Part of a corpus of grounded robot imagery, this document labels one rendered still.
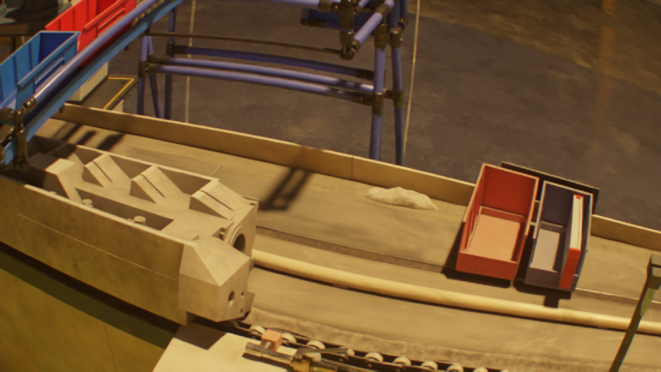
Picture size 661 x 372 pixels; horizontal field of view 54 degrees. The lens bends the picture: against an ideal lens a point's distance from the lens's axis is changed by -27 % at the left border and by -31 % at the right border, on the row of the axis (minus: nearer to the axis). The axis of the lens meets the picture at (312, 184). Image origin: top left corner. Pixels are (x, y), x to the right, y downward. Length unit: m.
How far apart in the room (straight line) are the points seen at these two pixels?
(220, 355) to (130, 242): 0.30
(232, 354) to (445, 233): 0.76
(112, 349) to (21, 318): 0.40
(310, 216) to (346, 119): 2.29
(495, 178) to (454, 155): 2.02
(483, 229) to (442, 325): 0.44
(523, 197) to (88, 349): 1.29
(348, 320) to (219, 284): 0.37
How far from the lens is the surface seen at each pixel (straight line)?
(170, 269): 1.68
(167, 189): 1.99
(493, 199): 2.29
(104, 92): 4.07
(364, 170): 2.37
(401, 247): 2.13
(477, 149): 4.38
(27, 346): 2.32
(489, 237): 2.21
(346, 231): 2.17
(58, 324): 2.08
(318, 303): 1.92
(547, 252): 2.19
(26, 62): 1.97
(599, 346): 1.89
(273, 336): 1.69
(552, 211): 2.27
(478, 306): 1.92
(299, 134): 4.31
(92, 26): 1.97
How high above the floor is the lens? 1.91
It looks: 29 degrees down
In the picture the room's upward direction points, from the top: 3 degrees clockwise
